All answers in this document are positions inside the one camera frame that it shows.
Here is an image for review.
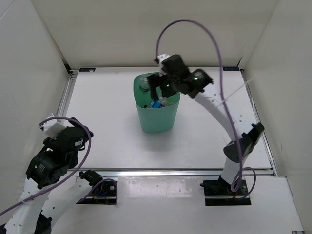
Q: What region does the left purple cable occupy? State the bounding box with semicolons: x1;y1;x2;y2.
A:
0;117;119;215

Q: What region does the aluminium rail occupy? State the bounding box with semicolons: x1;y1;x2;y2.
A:
57;70;78;117
240;69;279;176
65;167;278;181

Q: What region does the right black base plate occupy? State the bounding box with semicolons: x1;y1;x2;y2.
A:
200;179;251;206

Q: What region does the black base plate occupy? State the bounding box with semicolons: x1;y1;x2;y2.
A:
77;178;118;205
200;179;251;206

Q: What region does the front aluminium rail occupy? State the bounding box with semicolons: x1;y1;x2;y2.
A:
65;167;278;181

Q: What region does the right aluminium rail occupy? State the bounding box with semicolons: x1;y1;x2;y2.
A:
240;69;279;176

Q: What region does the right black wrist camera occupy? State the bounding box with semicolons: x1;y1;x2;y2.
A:
155;54;191;78

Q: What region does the blue label water bottle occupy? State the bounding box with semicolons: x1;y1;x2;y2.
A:
148;97;171;109

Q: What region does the green plastic bin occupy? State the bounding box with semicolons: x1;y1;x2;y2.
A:
133;73;180;133

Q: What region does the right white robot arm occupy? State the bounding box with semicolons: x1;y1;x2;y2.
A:
147;69;264;195

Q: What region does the small Pepsi bottle black cap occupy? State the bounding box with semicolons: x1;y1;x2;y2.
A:
139;76;150;94

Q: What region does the left blue corner label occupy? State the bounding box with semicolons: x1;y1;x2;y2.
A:
79;67;96;72

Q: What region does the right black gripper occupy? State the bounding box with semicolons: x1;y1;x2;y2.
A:
148;71;180;101

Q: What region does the right blue corner label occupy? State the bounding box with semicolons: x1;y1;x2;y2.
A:
222;67;240;71

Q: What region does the blue corner label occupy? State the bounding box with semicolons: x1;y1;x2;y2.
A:
222;67;240;71
79;67;96;72

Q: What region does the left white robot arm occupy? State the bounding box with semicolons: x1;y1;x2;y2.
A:
0;116;102;234

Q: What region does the left aluminium rail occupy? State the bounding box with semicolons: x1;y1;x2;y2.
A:
57;70;78;117

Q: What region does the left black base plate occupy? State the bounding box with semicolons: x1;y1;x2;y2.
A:
77;178;118;205

